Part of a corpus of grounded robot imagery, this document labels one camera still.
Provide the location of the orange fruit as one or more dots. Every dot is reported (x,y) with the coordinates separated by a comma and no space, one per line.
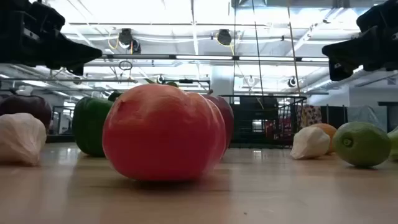
(329,130)

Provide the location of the white garlic bulb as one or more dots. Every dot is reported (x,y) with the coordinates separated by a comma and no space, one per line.
(309,143)
(18,140)

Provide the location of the black background metal frame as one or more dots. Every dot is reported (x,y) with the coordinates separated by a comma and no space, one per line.
(63,107)

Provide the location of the long ceiling light rail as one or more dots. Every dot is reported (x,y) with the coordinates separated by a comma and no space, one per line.
(155,57)

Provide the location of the dark door frame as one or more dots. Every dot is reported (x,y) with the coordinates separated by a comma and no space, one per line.
(390,115)

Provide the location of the grey cover sheet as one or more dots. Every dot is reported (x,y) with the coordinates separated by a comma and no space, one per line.
(362,113)

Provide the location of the ribbed light green squash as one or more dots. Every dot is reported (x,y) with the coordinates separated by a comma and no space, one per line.
(395,143)

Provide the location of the dark red apple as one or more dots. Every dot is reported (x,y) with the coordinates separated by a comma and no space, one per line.
(28,107)

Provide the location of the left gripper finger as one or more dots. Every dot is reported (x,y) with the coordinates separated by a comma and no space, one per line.
(77,69)
(77,51)

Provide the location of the black partition panel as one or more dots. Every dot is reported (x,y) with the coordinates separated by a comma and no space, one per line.
(335,116)

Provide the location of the small round hanging reel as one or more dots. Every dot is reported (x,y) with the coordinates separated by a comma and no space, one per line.
(291,82)
(250,80)
(160,79)

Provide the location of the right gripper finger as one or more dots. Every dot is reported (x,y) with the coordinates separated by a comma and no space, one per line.
(337,71)
(348,49)

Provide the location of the floral patterned cloth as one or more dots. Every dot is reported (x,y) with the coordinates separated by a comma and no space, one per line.
(311,115)

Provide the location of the red apple with stem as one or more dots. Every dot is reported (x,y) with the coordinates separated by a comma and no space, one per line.
(227,118)

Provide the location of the small green avocado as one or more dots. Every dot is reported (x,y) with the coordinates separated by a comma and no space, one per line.
(362,144)

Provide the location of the white building column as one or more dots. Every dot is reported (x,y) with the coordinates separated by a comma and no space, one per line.
(222,81)

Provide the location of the orange-red persimmon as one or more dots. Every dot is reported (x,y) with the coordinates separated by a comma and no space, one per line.
(161,133)

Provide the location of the green bell pepper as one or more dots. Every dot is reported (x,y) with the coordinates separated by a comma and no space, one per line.
(90,127)

